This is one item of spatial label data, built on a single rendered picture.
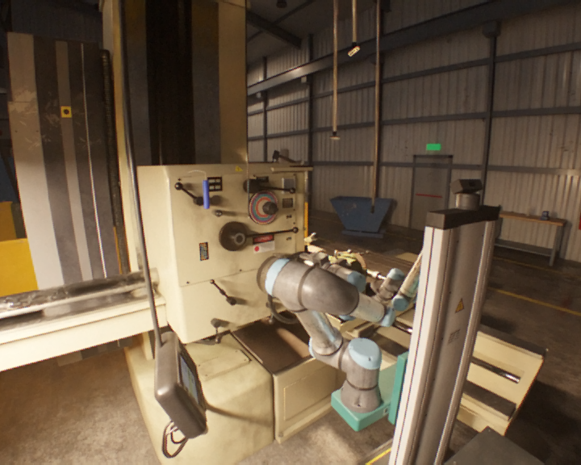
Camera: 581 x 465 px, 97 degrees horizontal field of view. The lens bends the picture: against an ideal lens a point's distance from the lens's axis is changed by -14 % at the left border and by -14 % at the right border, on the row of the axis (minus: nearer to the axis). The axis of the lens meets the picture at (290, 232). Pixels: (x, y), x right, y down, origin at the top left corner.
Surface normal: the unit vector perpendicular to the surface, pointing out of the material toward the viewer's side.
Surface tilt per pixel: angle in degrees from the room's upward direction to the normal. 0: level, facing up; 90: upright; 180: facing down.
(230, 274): 90
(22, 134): 90
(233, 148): 90
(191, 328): 90
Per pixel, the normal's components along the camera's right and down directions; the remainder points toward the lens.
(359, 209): -0.40, 0.21
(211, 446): 0.39, 0.21
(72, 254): 0.61, 0.18
